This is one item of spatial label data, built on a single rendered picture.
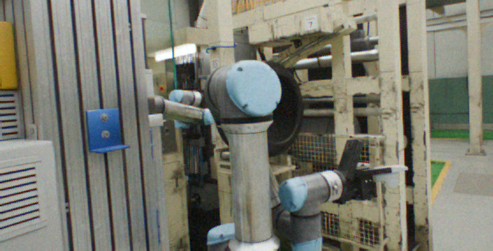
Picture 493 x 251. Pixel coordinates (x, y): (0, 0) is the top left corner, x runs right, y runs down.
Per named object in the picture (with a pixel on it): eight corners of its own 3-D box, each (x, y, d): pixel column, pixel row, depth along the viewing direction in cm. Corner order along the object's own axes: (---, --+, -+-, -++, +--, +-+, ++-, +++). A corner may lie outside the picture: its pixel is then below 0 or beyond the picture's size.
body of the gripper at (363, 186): (358, 193, 96) (326, 202, 90) (354, 163, 97) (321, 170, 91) (380, 196, 89) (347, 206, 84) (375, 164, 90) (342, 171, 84)
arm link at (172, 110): (143, 85, 122) (217, 106, 164) (121, 87, 127) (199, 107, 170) (140, 116, 120) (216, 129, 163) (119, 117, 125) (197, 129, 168)
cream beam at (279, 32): (248, 46, 241) (246, 25, 240) (271, 47, 259) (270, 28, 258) (320, 31, 198) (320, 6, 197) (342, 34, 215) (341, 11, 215)
